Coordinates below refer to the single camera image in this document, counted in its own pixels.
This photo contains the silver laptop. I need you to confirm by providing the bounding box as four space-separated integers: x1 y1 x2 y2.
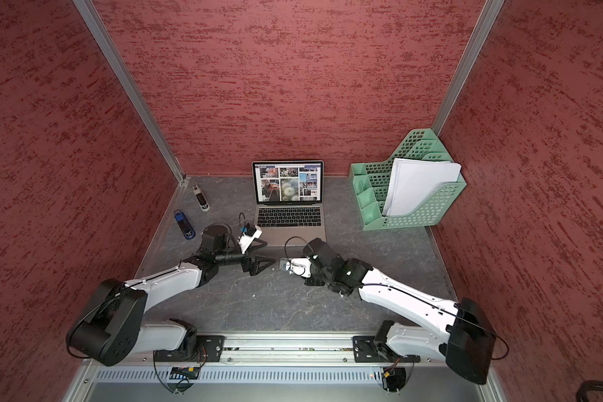
251 160 327 247

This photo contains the black wireless mouse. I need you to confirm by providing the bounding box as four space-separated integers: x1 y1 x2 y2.
280 258 293 275

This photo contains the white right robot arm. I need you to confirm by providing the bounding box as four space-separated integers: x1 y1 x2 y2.
288 253 499 385

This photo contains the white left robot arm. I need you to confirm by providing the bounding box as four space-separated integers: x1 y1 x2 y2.
65 239 276 367

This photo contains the blue black stapler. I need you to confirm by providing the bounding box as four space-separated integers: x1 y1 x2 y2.
174 209 196 240

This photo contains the beige black stapler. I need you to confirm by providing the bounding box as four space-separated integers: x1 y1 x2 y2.
193 185 210 212

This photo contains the green plastic desk organizer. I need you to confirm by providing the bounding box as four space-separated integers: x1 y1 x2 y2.
350 128 467 231

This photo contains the green circuit board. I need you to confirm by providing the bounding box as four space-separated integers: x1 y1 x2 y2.
169 367 200 380

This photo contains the white paper stack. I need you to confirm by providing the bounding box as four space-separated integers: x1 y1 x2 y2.
382 158 462 217

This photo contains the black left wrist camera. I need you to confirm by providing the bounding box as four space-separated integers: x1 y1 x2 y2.
200 224 236 254

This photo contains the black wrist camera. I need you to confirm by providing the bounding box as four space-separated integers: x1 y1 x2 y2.
303 238 338 267
200 224 236 254

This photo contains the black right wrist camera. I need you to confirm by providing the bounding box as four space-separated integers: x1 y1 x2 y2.
303 238 338 267

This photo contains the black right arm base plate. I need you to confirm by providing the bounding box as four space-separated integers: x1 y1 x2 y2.
352 336 421 363

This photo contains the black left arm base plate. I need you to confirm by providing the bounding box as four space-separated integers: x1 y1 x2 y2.
153 335 225 364

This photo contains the aluminium front rail frame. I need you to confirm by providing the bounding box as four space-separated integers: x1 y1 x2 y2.
65 332 505 401

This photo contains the left aluminium corner post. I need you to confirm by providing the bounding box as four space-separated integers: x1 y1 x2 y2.
73 0 187 185

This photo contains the aluminium corner post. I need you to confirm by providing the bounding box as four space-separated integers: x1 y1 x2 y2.
431 0 505 136
73 0 187 185

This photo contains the black cable bottom right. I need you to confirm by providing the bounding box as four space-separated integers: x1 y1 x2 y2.
575 379 603 402

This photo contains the right aluminium corner post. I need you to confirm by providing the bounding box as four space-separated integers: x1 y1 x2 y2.
431 0 505 136

